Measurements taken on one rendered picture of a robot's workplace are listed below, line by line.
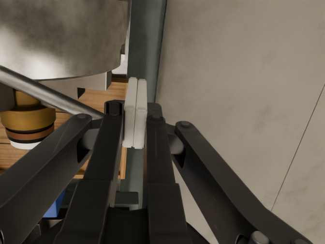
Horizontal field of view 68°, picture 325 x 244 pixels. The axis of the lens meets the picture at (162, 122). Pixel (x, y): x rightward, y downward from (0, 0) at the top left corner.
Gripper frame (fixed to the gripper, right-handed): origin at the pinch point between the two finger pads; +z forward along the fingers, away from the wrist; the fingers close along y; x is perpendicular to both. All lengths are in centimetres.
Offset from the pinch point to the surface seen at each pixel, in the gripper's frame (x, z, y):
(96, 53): 1.3, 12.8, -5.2
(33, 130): -13.5, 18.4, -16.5
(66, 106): 0.0, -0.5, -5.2
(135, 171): -67, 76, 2
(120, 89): -13.6, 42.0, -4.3
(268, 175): -113, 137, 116
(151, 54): -11, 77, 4
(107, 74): -3.1, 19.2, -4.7
